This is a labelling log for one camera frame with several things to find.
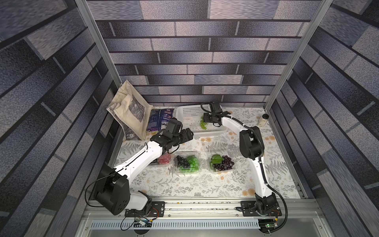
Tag green circuit board right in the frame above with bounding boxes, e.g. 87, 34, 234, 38
258, 219, 278, 234

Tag white plastic basket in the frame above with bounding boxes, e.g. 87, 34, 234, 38
174, 105, 227, 139

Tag beige canvas tote bag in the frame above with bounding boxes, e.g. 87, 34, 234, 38
107, 81, 154, 140

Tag right aluminium frame post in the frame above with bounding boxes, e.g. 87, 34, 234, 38
264, 0, 333, 113

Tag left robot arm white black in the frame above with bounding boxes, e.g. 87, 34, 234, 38
94, 118, 193, 215

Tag circuit board left wires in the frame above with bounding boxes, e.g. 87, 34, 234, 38
119, 216, 158, 233

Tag left aluminium frame post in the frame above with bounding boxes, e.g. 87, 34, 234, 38
75, 0, 122, 88

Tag blue snack bag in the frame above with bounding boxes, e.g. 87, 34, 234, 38
147, 109, 174, 132

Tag clear plastic clamshell container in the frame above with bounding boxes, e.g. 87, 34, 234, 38
149, 153, 171, 166

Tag red grape bunch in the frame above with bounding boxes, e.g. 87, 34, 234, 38
158, 153, 171, 165

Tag small dark grape bunch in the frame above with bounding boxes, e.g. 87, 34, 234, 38
175, 156, 190, 169

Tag aluminium frame post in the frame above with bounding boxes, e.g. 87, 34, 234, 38
264, 0, 333, 113
75, 0, 122, 88

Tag aluminium rail base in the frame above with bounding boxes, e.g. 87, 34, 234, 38
75, 197, 333, 237

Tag small bottle black cap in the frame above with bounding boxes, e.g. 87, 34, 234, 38
258, 114, 269, 127

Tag bright green grape bunch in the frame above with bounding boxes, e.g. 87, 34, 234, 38
178, 155, 200, 173

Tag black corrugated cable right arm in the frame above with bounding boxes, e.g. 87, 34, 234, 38
200, 102, 288, 233

